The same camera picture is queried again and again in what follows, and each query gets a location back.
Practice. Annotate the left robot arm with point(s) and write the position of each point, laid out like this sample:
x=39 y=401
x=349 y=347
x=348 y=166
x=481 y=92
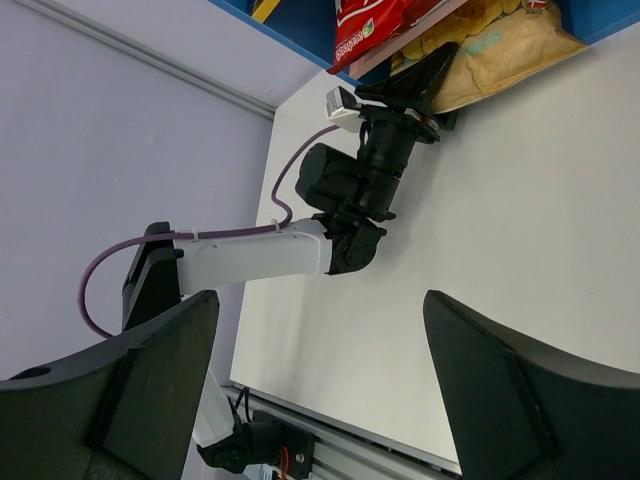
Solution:
x=351 y=196

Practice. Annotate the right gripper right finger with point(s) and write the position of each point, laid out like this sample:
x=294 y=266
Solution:
x=519 y=408

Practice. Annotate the red Chuba bag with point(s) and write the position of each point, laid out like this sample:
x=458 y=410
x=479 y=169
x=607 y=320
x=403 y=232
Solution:
x=362 y=25

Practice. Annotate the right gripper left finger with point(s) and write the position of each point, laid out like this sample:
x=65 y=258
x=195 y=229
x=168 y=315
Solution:
x=105 y=400

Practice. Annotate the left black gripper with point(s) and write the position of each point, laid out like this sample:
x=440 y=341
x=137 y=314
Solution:
x=387 y=137

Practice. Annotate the aluminium mounting rail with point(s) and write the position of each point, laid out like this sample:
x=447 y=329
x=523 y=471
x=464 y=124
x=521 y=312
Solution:
x=338 y=455

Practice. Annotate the blue shelf with coloured boards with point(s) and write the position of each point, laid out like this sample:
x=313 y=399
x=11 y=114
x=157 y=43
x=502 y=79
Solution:
x=308 y=28

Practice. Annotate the yellow chips bag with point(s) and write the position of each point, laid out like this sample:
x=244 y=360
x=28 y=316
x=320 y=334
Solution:
x=500 y=44

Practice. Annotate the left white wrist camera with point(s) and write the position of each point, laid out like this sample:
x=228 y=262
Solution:
x=344 y=109

